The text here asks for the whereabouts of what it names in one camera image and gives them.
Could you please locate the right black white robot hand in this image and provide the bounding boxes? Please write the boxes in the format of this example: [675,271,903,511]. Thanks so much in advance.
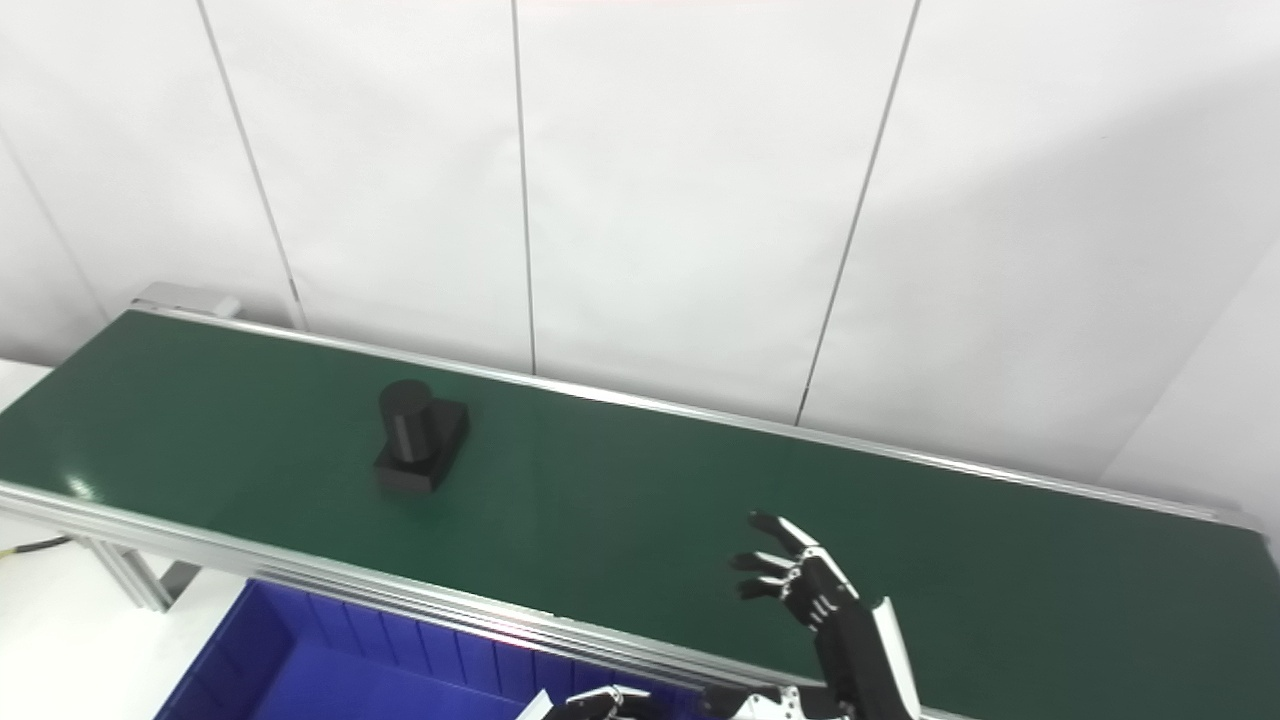
[700,511,923,720]

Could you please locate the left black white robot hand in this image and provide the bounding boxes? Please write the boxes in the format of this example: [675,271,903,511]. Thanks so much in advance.
[520,685,681,720]

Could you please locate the black cylinder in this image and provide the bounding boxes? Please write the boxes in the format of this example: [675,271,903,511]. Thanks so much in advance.
[373,379,471,493]

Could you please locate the green conveyor belt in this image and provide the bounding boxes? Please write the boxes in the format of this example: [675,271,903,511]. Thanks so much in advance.
[0,310,1280,720]
[0,283,1280,720]

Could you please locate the blue plastic bin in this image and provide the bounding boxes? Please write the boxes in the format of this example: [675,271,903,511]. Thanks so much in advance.
[155,578,701,720]

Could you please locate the aluminium conveyor leg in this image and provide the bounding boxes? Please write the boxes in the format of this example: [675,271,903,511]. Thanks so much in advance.
[70,535,201,613]

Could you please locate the grey conveyor end housing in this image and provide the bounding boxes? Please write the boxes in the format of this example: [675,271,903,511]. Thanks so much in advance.
[130,283,243,319]

